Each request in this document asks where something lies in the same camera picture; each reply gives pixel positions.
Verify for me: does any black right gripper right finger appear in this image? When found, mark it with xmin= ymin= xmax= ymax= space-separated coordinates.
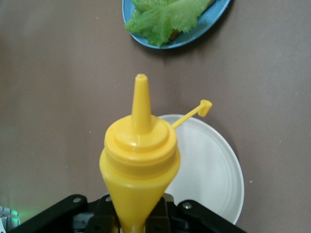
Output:
xmin=144 ymin=201 xmax=171 ymax=233

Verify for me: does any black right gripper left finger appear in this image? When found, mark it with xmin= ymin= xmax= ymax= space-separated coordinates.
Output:
xmin=88 ymin=195 xmax=122 ymax=233

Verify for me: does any yellow squeeze bottle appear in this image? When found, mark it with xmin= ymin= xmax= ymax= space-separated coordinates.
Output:
xmin=99 ymin=74 xmax=213 ymax=233

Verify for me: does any green lettuce leaf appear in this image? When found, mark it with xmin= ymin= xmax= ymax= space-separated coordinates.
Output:
xmin=124 ymin=0 xmax=212 ymax=47

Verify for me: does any beige round plate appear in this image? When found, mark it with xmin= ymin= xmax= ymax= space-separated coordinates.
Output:
xmin=156 ymin=114 xmax=245 ymax=225

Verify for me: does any blue round plate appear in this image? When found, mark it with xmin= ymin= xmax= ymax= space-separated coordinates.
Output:
xmin=121 ymin=0 xmax=231 ymax=50

